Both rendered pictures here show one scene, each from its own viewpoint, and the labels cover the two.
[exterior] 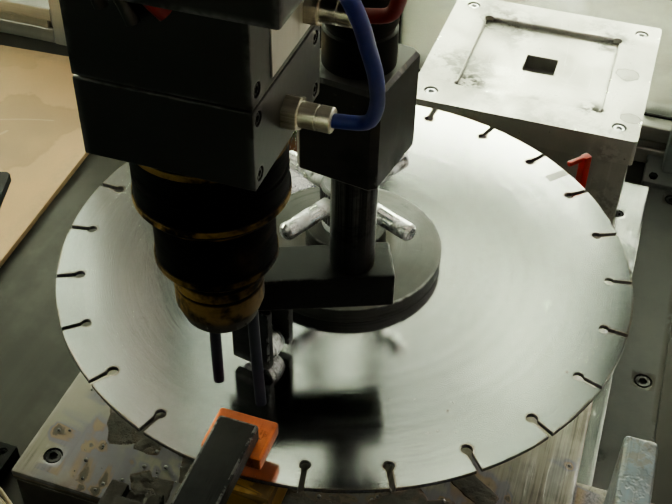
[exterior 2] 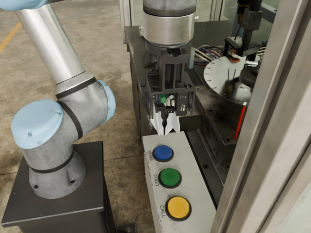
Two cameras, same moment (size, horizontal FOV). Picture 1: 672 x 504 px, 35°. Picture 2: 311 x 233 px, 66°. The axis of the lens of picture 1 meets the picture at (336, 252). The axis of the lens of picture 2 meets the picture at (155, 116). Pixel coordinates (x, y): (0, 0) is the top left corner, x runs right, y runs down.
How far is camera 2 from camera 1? 1.06 m
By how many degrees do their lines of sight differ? 95
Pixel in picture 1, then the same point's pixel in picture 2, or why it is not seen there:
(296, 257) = (251, 46)
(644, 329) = (214, 181)
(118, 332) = not seen: hidden behind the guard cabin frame
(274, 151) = not seen: outside the picture
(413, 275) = (243, 73)
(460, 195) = not seen: hidden behind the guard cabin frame
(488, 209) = (247, 92)
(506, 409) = (213, 68)
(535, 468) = (208, 102)
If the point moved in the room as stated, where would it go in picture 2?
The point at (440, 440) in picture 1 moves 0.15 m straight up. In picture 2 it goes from (217, 63) to (225, 16)
